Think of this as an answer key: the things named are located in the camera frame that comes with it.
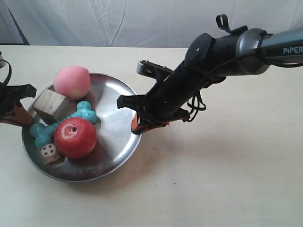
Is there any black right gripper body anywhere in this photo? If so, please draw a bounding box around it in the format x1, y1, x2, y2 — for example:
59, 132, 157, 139
117, 62, 204, 122

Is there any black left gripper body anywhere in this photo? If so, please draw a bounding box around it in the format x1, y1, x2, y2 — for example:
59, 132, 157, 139
0, 83, 36, 118

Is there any large round metal plate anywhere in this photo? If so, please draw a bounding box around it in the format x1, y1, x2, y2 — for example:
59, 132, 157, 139
22, 73, 142, 182

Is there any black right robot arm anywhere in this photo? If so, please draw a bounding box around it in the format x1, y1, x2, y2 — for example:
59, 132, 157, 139
117, 26, 303, 134

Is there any teal bone-shaped toy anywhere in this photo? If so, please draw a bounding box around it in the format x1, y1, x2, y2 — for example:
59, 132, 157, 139
30, 101, 97, 148

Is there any pale wooden block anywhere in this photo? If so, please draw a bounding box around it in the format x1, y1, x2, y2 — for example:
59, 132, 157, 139
33, 89, 69, 124

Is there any white die with dots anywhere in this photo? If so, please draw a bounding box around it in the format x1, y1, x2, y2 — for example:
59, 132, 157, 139
40, 143, 60, 163

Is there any red apple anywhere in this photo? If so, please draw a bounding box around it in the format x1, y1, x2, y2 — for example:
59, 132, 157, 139
54, 117, 97, 158

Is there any pink peach with leaf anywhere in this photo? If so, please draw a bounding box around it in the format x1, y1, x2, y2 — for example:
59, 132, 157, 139
53, 66, 90, 100

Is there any white backdrop cloth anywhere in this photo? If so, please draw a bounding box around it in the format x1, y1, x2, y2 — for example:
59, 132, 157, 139
0, 0, 303, 48

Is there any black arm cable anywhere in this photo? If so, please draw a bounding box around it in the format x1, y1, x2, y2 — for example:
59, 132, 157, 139
183, 14, 287, 122

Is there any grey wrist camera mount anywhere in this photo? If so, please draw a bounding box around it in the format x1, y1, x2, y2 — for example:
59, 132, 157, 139
136, 60, 173, 78

